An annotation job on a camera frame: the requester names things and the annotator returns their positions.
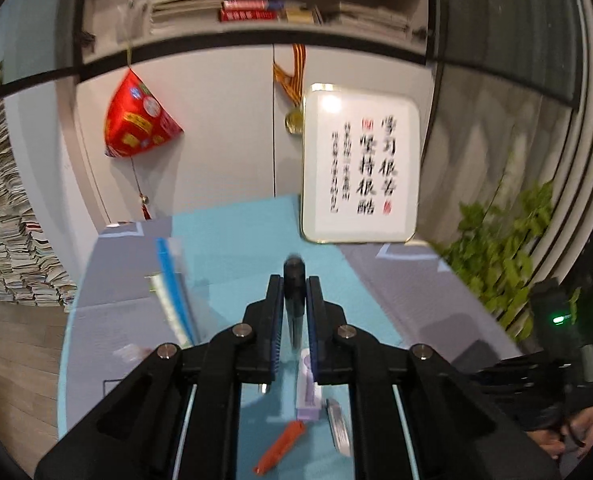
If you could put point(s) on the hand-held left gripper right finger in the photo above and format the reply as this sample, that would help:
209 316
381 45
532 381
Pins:
314 330

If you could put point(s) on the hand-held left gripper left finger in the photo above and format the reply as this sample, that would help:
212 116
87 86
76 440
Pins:
276 320

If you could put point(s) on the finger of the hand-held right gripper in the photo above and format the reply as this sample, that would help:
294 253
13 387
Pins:
526 385

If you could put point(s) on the black pen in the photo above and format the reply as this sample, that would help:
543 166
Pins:
294 285

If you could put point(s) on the white and lilac correction tape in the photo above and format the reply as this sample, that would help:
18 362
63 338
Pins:
307 395

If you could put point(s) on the white eraser stick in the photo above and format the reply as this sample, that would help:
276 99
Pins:
339 427

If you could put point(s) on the translucent plastic cup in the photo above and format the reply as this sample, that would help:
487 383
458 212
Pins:
186 270

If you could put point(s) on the white pen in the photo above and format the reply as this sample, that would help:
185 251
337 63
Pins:
164 300

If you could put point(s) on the blue pen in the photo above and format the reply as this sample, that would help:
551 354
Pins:
169 280

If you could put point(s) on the orange utility knife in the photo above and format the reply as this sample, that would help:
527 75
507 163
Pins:
279 447

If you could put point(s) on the person's right hand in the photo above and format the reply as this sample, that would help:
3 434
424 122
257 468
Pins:
591 420

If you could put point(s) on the green leafy plant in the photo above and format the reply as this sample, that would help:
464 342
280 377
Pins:
496 260

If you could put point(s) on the teal and grey tablecloth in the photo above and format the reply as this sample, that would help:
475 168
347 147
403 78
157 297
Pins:
226 240

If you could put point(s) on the framed calligraphy sign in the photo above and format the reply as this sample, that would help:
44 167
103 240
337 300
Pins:
356 170

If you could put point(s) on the grey bookshelf cabinet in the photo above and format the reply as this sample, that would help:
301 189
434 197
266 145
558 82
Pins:
216 135

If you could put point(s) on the medal with striped ribbon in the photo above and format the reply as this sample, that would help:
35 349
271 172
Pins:
294 121

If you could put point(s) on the red hanging ornament with tassel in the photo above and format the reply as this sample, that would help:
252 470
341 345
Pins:
136 120

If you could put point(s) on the tall pile of papers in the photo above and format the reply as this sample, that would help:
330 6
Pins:
16 240

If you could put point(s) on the stack of red books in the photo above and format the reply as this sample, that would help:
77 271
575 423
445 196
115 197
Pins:
251 10

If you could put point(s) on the stack of loose papers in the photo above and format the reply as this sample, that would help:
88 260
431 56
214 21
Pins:
371 20

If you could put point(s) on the glass cabinet door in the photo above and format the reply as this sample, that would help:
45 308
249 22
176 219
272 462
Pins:
501 20
26 20

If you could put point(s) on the stack of magazines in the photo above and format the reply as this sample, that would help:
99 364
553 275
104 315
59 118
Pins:
186 7

